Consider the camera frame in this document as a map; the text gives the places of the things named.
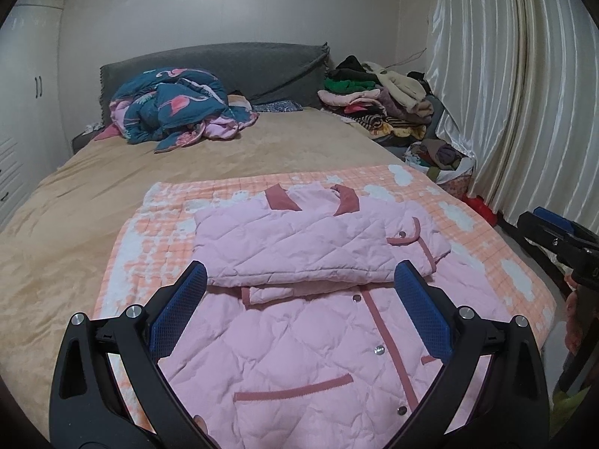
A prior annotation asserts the white wardrobe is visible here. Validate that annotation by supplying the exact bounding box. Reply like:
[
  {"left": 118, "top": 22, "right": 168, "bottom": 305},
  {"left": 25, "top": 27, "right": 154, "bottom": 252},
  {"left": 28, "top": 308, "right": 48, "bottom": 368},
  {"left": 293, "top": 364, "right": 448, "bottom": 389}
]
[{"left": 0, "top": 0, "right": 71, "bottom": 216}]

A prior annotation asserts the person's right hand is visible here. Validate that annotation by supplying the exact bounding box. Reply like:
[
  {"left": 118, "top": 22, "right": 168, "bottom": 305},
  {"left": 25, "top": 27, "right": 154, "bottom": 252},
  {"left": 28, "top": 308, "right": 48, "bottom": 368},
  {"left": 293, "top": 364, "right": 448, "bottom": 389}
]
[{"left": 564, "top": 285, "right": 585, "bottom": 356}]

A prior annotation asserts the dark patterned pillow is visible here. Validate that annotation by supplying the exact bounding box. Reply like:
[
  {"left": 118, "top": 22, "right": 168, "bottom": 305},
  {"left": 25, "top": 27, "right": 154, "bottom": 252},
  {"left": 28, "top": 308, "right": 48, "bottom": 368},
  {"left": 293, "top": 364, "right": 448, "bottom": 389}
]
[{"left": 253, "top": 100, "right": 302, "bottom": 114}]

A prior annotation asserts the yellow-green cloth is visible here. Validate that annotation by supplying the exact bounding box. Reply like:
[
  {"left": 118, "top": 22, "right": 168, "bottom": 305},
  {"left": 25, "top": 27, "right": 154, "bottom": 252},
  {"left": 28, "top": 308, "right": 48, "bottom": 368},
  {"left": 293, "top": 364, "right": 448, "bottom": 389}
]
[{"left": 552, "top": 381, "right": 583, "bottom": 433}]

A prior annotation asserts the pile of folded clothes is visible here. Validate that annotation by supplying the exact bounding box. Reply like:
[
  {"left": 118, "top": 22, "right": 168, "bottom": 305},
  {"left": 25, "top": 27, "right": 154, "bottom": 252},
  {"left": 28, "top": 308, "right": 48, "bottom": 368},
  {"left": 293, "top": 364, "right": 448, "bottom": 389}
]
[{"left": 318, "top": 55, "right": 443, "bottom": 138}]

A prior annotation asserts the thin wall cable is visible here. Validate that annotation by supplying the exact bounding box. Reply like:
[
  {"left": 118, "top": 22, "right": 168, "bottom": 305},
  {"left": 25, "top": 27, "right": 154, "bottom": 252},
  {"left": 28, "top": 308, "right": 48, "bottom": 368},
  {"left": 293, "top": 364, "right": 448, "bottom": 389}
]
[{"left": 390, "top": 42, "right": 429, "bottom": 68}]

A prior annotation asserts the white satin curtain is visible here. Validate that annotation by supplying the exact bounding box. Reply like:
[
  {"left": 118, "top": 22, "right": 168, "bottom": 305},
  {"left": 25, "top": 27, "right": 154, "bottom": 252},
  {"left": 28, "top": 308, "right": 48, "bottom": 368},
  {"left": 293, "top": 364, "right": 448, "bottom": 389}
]
[{"left": 423, "top": 0, "right": 599, "bottom": 230}]

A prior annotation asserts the blue flamingo print quilt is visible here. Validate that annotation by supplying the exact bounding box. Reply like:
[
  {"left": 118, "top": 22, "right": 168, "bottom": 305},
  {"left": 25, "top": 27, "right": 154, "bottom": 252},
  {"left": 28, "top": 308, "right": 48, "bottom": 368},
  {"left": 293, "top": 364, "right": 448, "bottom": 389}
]
[{"left": 94, "top": 68, "right": 259, "bottom": 154}]

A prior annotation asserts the grey padded headboard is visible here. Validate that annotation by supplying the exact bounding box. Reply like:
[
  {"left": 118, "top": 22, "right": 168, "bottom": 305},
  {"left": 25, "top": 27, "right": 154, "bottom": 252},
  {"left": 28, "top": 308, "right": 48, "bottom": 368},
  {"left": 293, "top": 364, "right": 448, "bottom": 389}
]
[{"left": 99, "top": 43, "right": 329, "bottom": 117}]

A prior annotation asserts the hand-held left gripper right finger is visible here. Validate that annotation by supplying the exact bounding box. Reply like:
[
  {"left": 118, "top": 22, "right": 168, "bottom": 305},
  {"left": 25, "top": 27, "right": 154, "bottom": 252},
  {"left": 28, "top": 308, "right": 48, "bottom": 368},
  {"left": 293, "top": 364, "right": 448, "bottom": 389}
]
[{"left": 379, "top": 261, "right": 549, "bottom": 449}]

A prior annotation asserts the basket of clothes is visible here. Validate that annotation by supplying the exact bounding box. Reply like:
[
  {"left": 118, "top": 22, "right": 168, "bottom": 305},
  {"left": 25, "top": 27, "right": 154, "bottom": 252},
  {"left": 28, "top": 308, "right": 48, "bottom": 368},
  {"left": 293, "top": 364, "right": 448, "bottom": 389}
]
[{"left": 405, "top": 139, "right": 475, "bottom": 197}]

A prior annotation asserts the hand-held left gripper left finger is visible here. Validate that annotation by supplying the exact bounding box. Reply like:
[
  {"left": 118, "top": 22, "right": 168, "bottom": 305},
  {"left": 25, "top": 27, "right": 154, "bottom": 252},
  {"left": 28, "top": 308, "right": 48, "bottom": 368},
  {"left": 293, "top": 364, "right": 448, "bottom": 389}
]
[{"left": 49, "top": 259, "right": 221, "bottom": 449}]

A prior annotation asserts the red cloth item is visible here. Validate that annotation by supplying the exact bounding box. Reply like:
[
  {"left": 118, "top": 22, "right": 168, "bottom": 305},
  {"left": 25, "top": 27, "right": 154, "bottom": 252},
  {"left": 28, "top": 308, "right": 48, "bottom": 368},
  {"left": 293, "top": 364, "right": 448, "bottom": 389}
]
[{"left": 463, "top": 195, "right": 499, "bottom": 227}]

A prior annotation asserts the orange plaid blanket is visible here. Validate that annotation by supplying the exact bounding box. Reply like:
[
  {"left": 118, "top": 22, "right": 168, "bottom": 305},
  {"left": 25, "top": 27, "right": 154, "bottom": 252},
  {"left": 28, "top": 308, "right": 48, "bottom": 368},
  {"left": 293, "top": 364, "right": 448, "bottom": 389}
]
[{"left": 94, "top": 164, "right": 557, "bottom": 433}]

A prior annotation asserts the pink quilted jacket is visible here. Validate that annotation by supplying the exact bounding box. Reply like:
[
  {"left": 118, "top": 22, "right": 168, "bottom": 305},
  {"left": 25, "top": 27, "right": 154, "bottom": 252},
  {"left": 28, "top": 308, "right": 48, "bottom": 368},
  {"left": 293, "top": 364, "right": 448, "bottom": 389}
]
[{"left": 159, "top": 184, "right": 512, "bottom": 449}]

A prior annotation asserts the bed with beige sheet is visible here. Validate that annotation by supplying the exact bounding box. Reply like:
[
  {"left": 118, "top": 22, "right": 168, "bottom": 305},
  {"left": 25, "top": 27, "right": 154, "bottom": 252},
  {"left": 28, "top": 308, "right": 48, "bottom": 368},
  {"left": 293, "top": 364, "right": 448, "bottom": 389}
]
[{"left": 0, "top": 103, "right": 557, "bottom": 433}]

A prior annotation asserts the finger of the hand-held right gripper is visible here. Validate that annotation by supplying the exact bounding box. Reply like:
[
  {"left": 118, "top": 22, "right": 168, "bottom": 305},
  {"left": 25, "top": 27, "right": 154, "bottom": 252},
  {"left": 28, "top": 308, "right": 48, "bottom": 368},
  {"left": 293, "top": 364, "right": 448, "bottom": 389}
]
[
  {"left": 517, "top": 212, "right": 587, "bottom": 263},
  {"left": 533, "top": 207, "right": 599, "bottom": 242}
]

